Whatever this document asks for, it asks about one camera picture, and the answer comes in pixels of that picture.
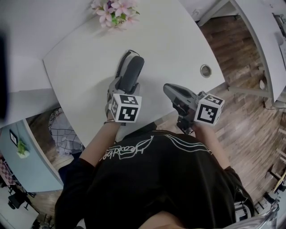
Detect person's left forearm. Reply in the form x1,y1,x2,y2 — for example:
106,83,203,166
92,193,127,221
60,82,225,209
79,121,123,168

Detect white grid-patterned cushion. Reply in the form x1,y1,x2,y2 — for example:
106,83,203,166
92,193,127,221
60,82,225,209
47,106,86,157

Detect round metal desk grommet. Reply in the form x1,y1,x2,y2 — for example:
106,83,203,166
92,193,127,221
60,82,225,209
199,64,212,78

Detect grey worn harness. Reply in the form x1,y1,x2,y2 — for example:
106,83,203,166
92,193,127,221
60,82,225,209
232,196,286,229

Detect pink flower bouquet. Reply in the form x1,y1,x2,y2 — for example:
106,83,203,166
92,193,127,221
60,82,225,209
91,0,141,31

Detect black telephone handset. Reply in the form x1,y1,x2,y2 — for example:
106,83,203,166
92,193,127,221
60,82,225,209
114,49,146,93

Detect wooden slatted rack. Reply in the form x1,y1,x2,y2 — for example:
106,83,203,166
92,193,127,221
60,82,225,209
265,127,286,194

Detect white curved table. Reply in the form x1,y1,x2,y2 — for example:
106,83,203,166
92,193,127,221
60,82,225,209
42,0,225,147

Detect person's black printed shirt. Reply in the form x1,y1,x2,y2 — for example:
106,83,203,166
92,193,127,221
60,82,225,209
54,128,256,229

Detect thin black floor cable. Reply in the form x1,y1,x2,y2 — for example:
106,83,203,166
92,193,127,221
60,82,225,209
261,95,286,110

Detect white side desk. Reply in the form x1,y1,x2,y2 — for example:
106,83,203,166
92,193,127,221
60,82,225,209
196,0,286,102

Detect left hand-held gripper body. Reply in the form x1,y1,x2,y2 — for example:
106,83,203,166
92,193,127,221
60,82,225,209
105,89,143,124

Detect person's right forearm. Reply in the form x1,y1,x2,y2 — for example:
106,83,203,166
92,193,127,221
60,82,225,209
192,123,230,171

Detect small black picture frame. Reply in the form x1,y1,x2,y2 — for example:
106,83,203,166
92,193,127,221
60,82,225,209
9,129,19,146

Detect white potted flowers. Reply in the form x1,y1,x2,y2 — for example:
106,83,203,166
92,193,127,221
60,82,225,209
16,138,31,159

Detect black office chair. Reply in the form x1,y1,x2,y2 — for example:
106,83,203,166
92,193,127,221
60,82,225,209
7,185,37,211

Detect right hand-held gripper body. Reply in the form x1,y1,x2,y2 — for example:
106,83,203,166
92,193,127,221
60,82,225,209
172,90,225,135

